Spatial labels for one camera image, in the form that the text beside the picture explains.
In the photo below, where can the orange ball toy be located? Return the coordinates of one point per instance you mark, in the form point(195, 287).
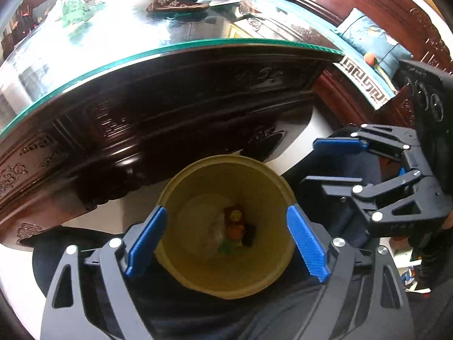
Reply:
point(370, 58)

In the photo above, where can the dark carved wooden coffee table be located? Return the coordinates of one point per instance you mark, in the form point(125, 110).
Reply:
point(141, 113)

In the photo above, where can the small crumpled wrapper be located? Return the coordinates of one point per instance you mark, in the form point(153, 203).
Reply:
point(249, 9)

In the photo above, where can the round yellow waste bin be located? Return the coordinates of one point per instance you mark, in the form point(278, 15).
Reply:
point(212, 177)

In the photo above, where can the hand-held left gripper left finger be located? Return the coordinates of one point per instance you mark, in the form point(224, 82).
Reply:
point(145, 244)

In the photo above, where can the blue floral cushion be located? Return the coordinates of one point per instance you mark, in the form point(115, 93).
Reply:
point(375, 39)

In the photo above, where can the person's dark pants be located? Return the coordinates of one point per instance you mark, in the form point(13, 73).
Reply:
point(212, 318)

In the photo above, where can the colourful snack wrapper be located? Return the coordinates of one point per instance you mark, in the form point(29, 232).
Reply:
point(235, 230)

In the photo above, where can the seat cushion with key border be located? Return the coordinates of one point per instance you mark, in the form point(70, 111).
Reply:
point(364, 79)

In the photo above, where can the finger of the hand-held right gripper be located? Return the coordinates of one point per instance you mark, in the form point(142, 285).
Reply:
point(339, 145)
point(329, 184)

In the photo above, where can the colourful packaging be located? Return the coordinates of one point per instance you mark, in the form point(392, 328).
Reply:
point(410, 276)

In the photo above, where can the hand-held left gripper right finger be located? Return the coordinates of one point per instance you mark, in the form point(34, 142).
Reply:
point(306, 244)

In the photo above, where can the green plastic bag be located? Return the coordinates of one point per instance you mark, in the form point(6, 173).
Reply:
point(72, 10)

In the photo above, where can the brown printed snack packet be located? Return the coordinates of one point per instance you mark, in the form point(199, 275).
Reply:
point(177, 5)

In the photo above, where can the clear crumpled plastic film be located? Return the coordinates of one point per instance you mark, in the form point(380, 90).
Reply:
point(207, 230)

